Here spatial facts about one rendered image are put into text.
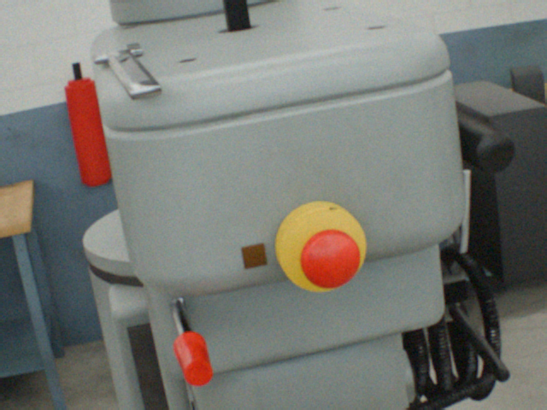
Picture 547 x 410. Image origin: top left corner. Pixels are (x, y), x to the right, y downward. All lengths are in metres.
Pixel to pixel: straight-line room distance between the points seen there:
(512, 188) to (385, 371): 0.38
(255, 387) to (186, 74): 0.31
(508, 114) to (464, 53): 4.26
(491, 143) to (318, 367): 0.26
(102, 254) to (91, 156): 3.59
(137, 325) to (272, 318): 0.54
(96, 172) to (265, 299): 4.26
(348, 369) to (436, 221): 0.21
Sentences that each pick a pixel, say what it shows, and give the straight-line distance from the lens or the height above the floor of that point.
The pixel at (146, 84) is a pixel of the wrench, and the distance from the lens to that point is 0.69.
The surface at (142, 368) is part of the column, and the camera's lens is 1.42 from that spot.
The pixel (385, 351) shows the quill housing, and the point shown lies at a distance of 0.97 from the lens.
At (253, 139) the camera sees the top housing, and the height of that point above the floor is 1.84.
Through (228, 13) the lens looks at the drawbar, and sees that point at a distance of 0.95.
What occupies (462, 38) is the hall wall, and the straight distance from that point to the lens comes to 5.50.
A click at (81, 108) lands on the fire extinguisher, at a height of 1.18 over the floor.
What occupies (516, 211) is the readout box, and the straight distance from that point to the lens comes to 1.29.
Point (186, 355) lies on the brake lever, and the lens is 0.75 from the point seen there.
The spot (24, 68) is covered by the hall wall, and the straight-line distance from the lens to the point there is 5.19.
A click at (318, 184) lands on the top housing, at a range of 0.76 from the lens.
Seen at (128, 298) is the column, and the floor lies 1.52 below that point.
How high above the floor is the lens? 2.00
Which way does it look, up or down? 16 degrees down
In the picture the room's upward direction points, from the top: 9 degrees counter-clockwise
